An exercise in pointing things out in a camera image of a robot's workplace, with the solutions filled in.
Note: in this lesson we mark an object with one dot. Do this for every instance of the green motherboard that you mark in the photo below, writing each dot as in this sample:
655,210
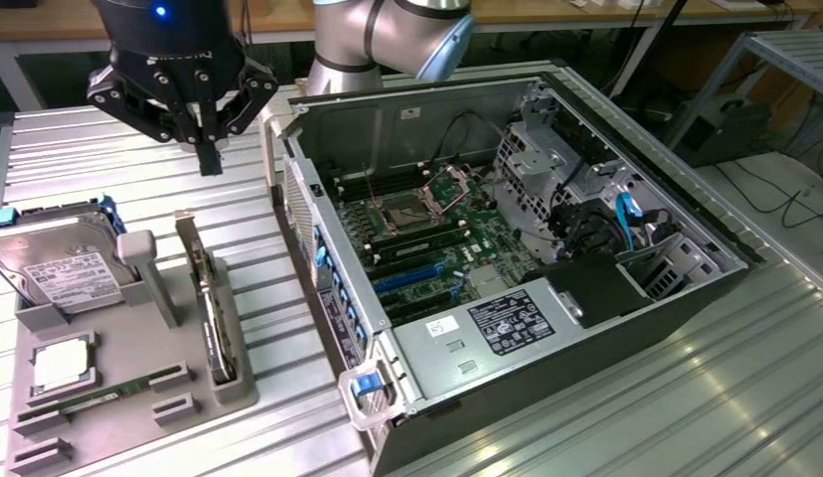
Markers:
480,233

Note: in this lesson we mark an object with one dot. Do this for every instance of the wooden desk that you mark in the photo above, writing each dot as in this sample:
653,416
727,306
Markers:
550,12

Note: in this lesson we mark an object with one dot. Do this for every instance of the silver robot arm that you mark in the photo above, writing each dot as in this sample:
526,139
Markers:
358,30

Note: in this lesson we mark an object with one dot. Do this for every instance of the silver hard disk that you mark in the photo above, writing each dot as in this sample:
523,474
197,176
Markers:
27,248

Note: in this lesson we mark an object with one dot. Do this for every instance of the silver power supply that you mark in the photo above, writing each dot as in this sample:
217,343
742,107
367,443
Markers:
438,358

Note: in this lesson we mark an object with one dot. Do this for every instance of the blue card retention clip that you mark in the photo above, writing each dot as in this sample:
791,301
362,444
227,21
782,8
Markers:
343,296
350,314
362,340
322,258

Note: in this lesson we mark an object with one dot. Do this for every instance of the thin locking lever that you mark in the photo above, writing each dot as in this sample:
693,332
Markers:
371,186

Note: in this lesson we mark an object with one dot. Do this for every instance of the silver CPU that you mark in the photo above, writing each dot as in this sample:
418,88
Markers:
63,365

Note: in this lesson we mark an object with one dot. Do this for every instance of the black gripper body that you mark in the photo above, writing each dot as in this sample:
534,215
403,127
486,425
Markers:
172,45

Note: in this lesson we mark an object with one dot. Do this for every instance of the silver disk bay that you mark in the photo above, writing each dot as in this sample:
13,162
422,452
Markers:
682,263

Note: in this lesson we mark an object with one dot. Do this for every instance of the small white sticker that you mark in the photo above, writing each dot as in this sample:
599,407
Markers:
443,328

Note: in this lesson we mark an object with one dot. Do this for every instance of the green RAM stick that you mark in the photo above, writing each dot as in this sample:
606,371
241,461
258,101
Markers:
418,247
99,395

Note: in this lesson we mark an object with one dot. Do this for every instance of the grey parts rack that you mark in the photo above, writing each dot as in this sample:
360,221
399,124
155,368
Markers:
132,358

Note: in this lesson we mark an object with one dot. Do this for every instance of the metal slat table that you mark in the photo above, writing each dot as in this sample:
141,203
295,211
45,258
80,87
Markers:
795,49

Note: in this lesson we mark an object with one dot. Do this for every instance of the long black expansion slot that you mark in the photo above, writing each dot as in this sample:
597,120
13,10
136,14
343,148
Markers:
420,310
414,297

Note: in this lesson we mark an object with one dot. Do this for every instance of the silver perforated drive cage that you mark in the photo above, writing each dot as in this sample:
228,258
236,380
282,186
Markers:
537,161

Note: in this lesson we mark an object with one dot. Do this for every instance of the black box device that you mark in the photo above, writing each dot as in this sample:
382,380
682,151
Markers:
729,134

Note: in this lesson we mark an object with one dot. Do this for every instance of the graphics card with fan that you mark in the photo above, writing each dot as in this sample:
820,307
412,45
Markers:
215,318

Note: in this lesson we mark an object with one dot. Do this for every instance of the metal socket cover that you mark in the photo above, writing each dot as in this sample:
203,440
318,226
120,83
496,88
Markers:
446,171

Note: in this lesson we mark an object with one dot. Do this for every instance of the blue expansion slot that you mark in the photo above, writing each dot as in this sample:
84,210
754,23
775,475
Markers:
407,279

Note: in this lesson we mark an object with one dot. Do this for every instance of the black RAM slot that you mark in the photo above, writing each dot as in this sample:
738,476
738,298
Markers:
384,192
411,230
414,238
379,178
382,185

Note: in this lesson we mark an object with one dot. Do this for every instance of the black open PC case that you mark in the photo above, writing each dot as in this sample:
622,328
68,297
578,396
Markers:
358,124

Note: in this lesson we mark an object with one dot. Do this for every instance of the CPU socket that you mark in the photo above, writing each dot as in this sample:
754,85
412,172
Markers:
407,216

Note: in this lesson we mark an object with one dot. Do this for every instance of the black power supply label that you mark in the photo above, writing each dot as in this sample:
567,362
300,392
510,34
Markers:
510,323

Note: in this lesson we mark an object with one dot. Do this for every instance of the silver chipset heatsink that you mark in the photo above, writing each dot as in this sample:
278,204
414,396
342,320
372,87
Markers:
490,280

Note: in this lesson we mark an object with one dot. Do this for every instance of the blue case latch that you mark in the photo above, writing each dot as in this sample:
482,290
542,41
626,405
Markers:
364,385

